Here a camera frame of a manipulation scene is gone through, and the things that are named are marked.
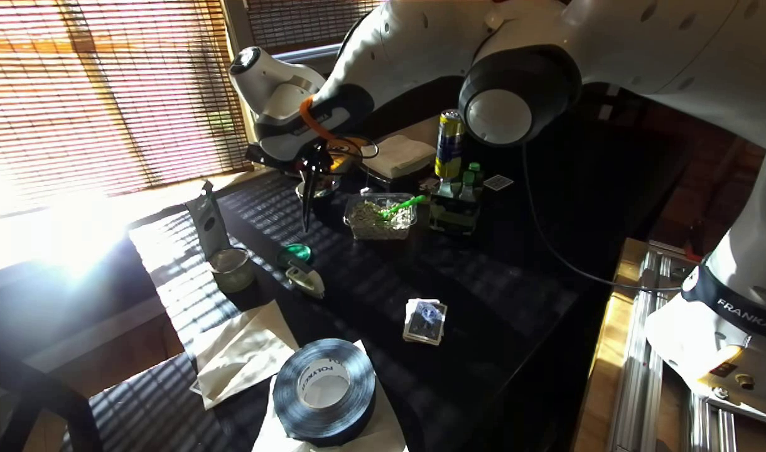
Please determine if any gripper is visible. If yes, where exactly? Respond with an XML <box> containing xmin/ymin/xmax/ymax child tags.
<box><xmin>297</xmin><ymin>139</ymin><xmax>341</xmax><ymax>234</ymax></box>

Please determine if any black and white bowl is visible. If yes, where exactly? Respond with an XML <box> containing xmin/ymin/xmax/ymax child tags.
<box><xmin>294</xmin><ymin>175</ymin><xmax>342</xmax><ymax>202</ymax></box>

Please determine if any clear plastic food container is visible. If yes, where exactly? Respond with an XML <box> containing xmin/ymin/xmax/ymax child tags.
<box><xmin>343</xmin><ymin>192</ymin><xmax>419</xmax><ymax>242</ymax></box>

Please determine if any tall yellow and blue can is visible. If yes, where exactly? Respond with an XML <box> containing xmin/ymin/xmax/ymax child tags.
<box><xmin>434</xmin><ymin>110</ymin><xmax>466</xmax><ymax>183</ymax></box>

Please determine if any green and white tape dispenser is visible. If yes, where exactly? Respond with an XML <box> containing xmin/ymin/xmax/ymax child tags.
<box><xmin>277</xmin><ymin>243</ymin><xmax>326</xmax><ymax>299</ymax></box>

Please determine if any green plastic spoon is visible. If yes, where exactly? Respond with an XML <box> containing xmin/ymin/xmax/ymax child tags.
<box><xmin>379</xmin><ymin>195</ymin><xmax>428</xmax><ymax>220</ymax></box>

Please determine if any stack of white napkins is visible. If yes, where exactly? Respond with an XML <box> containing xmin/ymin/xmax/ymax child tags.
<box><xmin>363</xmin><ymin>134</ymin><xmax>438</xmax><ymax>180</ymax></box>

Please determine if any pack of green bottles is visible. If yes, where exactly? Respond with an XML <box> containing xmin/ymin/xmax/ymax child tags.
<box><xmin>429</xmin><ymin>162</ymin><xmax>485</xmax><ymax>237</ymax></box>

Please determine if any deck of playing cards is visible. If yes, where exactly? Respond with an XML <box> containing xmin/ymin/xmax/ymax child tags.
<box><xmin>402</xmin><ymin>298</ymin><xmax>449</xmax><ymax>347</ymax></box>

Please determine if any white paper napkin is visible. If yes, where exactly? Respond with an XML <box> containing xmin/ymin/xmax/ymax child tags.
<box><xmin>190</xmin><ymin>300</ymin><xmax>300</xmax><ymax>410</ymax></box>
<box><xmin>252</xmin><ymin>340</ymin><xmax>409</xmax><ymax>452</ymax></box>

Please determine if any bamboo window blind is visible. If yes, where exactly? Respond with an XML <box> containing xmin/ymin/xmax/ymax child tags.
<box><xmin>0</xmin><ymin>0</ymin><xmax>253</xmax><ymax>217</ymax></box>
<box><xmin>245</xmin><ymin>0</ymin><xmax>385</xmax><ymax>55</ymax></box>

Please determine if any dark wooden bench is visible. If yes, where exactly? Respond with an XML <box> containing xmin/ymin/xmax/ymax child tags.
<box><xmin>0</xmin><ymin>235</ymin><xmax>186</xmax><ymax>402</ymax></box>

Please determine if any dark chair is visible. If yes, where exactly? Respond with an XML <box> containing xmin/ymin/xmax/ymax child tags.
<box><xmin>0</xmin><ymin>336</ymin><xmax>104</xmax><ymax>452</ymax></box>

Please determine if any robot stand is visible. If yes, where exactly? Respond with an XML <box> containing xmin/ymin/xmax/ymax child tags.
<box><xmin>571</xmin><ymin>237</ymin><xmax>766</xmax><ymax>452</ymax></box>

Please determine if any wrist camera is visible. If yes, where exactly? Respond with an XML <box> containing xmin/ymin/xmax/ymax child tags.
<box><xmin>245</xmin><ymin>143</ymin><xmax>301</xmax><ymax>173</ymax></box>

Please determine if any roll of grey duct tape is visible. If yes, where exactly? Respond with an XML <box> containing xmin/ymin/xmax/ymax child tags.
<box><xmin>272</xmin><ymin>338</ymin><xmax>378</xmax><ymax>448</ymax></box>

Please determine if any black cable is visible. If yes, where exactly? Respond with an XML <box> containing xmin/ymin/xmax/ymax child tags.
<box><xmin>520</xmin><ymin>143</ymin><xmax>685</xmax><ymax>293</ymax></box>

